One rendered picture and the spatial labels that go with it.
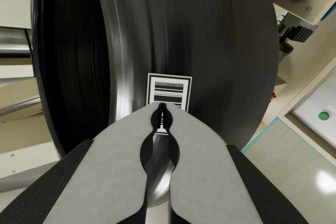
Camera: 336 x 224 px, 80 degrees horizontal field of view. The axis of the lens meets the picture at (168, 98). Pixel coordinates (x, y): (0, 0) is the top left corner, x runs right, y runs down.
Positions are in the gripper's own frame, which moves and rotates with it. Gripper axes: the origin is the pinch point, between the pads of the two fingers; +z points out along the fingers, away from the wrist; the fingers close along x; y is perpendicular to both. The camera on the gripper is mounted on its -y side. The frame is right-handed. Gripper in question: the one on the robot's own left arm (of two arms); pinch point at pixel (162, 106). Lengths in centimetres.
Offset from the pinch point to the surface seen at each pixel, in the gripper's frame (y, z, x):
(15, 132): 41, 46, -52
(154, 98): 2.9, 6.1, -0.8
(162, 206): 261, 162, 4
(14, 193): 204, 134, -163
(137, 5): -4.7, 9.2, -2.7
